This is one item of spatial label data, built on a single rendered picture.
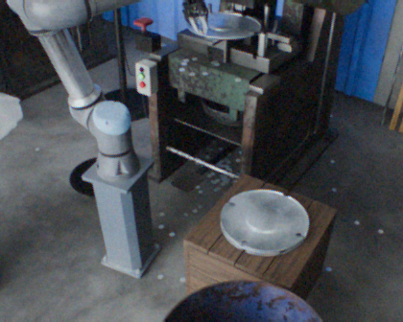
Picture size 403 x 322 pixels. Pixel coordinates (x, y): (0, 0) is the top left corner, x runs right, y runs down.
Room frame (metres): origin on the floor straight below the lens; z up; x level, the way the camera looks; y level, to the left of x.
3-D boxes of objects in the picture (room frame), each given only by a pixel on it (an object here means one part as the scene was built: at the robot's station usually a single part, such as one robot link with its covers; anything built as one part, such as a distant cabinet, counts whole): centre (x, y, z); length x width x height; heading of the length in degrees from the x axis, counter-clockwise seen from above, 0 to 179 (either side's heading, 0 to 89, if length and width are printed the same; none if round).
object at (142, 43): (1.81, 0.48, 0.62); 0.10 x 0.06 x 0.20; 62
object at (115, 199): (1.22, 0.46, 0.23); 0.19 x 0.19 x 0.45; 73
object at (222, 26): (1.75, 0.16, 0.78); 0.29 x 0.29 x 0.01
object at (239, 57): (1.86, 0.10, 0.68); 0.45 x 0.30 x 0.06; 62
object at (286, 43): (1.78, -0.05, 0.76); 0.17 x 0.06 x 0.10; 62
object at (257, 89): (1.86, -0.20, 0.45); 0.92 x 0.12 x 0.90; 152
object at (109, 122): (1.22, 0.46, 0.62); 0.13 x 0.12 x 0.14; 48
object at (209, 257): (1.11, -0.06, 0.18); 0.40 x 0.38 x 0.35; 155
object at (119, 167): (1.22, 0.46, 0.50); 0.15 x 0.15 x 0.10
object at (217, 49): (1.71, 0.18, 0.72); 0.25 x 0.14 x 0.14; 152
